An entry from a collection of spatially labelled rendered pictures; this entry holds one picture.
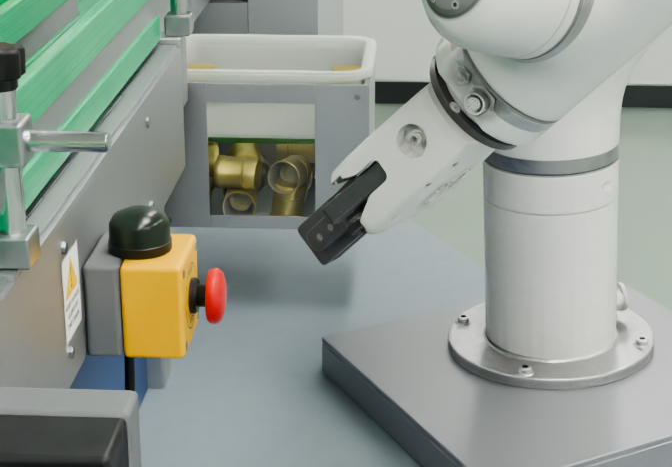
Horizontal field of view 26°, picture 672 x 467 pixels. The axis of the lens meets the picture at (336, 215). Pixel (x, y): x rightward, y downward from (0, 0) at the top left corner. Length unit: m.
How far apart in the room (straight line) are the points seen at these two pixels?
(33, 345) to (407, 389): 0.48
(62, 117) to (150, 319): 0.16
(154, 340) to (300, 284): 0.60
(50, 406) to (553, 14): 0.34
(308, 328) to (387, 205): 0.63
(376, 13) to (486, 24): 4.33
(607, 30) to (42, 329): 0.39
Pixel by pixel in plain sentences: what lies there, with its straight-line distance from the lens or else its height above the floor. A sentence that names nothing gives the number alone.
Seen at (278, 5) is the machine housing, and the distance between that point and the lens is 2.28.
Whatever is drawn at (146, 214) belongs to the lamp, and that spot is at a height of 1.02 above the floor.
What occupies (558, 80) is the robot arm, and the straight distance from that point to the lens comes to 0.83.
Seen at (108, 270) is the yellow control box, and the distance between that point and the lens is 1.02.
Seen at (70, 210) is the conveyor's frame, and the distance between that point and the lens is 0.99.
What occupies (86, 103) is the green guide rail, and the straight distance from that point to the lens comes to 1.11.
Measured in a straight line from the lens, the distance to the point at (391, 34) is 5.10.
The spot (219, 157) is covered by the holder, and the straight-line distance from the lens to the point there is 1.50.
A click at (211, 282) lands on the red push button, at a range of 1.03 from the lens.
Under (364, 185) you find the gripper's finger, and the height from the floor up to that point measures 1.08.
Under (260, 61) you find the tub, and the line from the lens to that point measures 1.63.
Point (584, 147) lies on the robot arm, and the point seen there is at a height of 1.00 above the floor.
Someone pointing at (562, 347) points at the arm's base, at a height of 0.82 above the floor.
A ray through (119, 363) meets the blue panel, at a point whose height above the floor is 0.83.
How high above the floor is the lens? 1.36
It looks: 20 degrees down
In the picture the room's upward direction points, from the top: straight up
